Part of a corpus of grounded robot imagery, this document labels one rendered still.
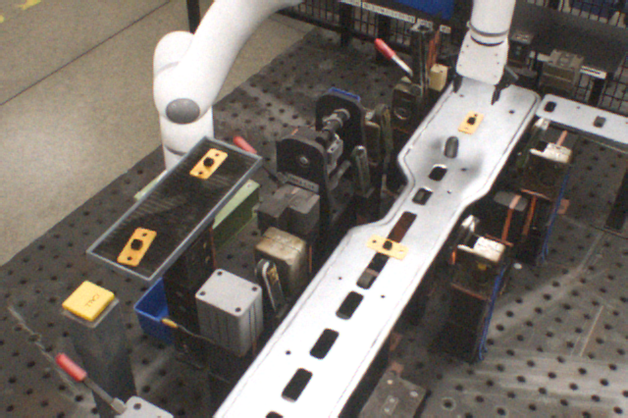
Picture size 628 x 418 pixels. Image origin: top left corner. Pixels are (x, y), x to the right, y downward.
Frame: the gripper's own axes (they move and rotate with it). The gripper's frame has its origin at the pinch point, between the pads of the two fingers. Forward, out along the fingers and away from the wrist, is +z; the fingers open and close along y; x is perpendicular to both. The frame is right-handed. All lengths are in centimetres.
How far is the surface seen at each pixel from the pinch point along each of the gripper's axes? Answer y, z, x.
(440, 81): -11.0, 4.9, 6.4
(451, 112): -5.4, 9.0, 1.8
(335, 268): -6, 10, -57
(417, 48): -15.0, -8.0, -1.8
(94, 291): -33, -6, -94
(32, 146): -184, 110, 20
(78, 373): -28, -1, -106
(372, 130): -16.6, 3.8, -20.1
